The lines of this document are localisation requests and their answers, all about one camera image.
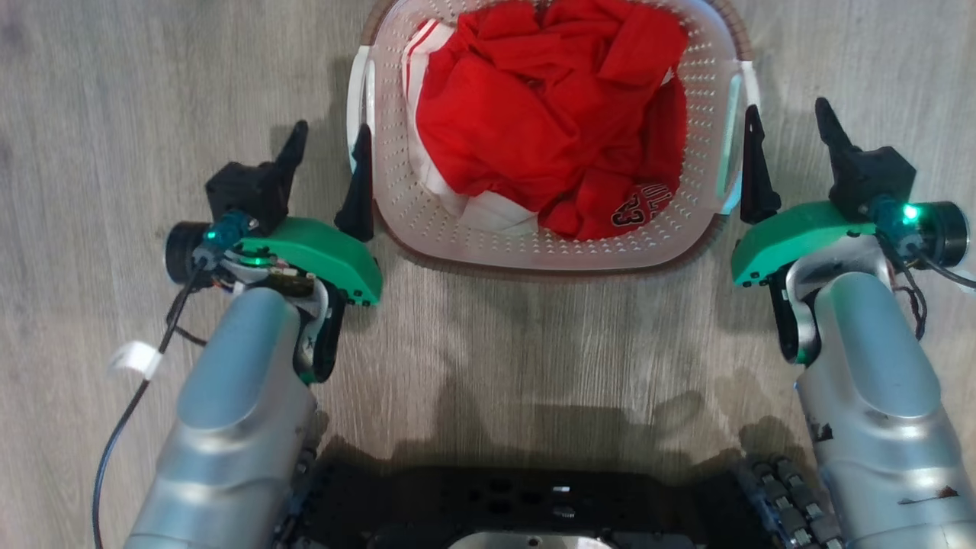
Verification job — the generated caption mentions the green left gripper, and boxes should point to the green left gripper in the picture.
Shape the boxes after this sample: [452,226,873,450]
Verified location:
[165,120,383,307]

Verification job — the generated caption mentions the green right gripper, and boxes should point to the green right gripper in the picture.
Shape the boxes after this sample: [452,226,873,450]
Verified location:
[730,97,971,288]

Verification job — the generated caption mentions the white perforated plastic laundry basket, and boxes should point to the white perforated plastic laundry basket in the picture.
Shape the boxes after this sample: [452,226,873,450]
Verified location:
[347,0,762,275]

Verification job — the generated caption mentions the white garment with red stripes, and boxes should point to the white garment with red stripes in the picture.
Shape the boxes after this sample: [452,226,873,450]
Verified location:
[402,19,544,236]

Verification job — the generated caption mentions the red jersey garment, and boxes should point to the red jersey garment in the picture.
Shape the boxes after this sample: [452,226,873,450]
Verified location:
[416,0,689,242]

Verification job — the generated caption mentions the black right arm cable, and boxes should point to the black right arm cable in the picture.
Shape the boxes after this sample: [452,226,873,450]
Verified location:
[884,238,976,342]

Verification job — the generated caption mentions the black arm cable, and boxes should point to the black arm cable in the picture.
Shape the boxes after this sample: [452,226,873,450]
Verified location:
[884,238,976,342]
[91,258,210,549]

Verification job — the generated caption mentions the white cable tag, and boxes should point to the white cable tag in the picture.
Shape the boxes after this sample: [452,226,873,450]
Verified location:
[109,341,165,380]

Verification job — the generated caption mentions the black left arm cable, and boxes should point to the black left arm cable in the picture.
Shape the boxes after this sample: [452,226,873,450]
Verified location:
[91,258,210,549]

